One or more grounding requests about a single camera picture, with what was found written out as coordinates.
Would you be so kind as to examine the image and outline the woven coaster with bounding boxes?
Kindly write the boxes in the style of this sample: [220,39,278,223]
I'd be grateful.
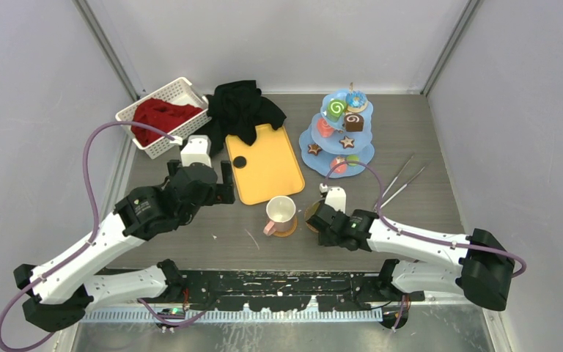
[304,199,324,221]
[272,216,298,238]

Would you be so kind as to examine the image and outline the metal tongs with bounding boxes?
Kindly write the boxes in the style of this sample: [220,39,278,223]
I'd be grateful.
[372,153,429,212]

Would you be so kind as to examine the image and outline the pink mug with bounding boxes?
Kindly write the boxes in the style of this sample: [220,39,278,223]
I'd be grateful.
[263,196,297,236]

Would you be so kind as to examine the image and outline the red round cake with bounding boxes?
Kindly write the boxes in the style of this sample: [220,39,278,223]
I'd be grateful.
[330,155,347,175]

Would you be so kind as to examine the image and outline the green round macaron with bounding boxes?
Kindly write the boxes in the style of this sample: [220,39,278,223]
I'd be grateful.
[345,155,360,166]

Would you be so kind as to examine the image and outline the yellow tray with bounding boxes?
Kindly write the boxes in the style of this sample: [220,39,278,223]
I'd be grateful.
[225,124,305,205]

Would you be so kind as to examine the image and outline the brown star cookie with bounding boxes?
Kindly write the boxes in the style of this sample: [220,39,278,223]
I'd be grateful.
[307,143,323,156]
[339,136,355,149]

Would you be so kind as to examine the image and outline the blue three-tier cake stand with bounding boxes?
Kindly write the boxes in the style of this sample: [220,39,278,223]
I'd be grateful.
[299,84,375,178]

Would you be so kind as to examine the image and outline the pink swirl roll cake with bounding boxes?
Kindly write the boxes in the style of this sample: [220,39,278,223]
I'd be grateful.
[316,117,335,138]

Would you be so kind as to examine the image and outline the chocolate swirl roll cake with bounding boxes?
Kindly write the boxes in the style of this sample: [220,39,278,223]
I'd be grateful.
[343,113,365,133]

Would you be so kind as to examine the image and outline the green roll cake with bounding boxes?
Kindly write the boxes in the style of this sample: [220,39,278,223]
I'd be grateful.
[325,99,347,122]

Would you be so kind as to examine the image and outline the blue donut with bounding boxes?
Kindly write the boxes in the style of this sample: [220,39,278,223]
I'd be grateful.
[345,90,369,113]

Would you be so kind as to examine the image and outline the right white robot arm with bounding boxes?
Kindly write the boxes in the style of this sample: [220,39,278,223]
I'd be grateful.
[305,201,515,312]

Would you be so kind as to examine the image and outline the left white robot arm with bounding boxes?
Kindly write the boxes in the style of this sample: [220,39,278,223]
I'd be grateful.
[14,160,235,332]

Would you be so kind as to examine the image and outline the black round cookie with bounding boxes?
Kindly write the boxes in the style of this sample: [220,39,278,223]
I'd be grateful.
[232,156,247,169]

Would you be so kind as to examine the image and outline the red cloth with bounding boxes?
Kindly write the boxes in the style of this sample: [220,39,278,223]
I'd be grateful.
[130,98,203,147]

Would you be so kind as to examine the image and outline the white plastic basket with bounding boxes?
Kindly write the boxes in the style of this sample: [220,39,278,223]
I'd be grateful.
[115,77,211,159]

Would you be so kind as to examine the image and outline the black cloth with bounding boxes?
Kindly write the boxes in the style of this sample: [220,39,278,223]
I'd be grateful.
[197,80,287,156]

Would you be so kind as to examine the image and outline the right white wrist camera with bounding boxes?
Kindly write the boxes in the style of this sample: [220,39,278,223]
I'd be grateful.
[319,183,347,213]

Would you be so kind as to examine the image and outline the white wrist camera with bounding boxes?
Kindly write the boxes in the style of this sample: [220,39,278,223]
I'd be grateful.
[180,135,212,167]
[319,183,347,213]

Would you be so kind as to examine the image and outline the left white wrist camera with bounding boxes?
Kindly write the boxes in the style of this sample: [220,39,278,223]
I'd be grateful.
[180,135,212,167]

